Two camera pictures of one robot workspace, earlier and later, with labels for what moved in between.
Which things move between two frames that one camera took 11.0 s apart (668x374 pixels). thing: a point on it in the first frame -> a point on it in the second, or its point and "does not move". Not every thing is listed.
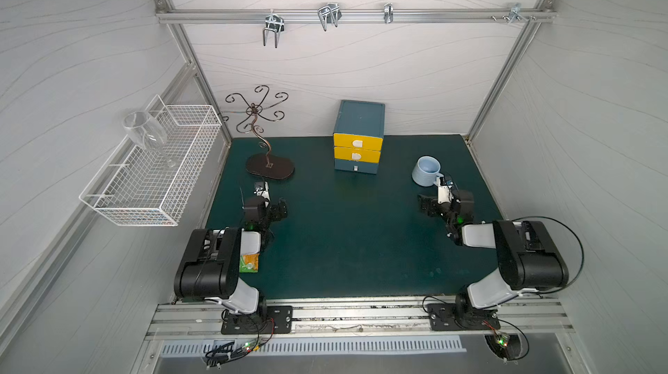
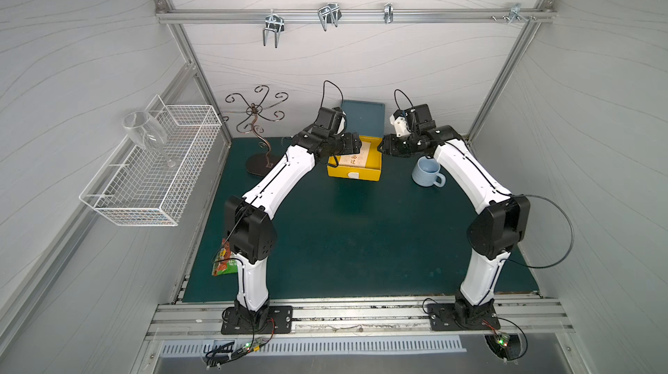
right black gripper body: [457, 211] -> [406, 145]
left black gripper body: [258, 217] -> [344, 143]
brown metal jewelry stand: [280, 169] does not move
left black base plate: [278, 320] does not move
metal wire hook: [330, 14] does not move
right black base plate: [442, 317] does not move
